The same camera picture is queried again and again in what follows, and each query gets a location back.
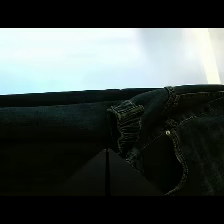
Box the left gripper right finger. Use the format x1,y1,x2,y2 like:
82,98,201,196
107,148,165,196

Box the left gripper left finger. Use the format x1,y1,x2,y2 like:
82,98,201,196
61,148,108,196

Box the dark jeans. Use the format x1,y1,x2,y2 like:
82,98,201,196
0,84,224,196

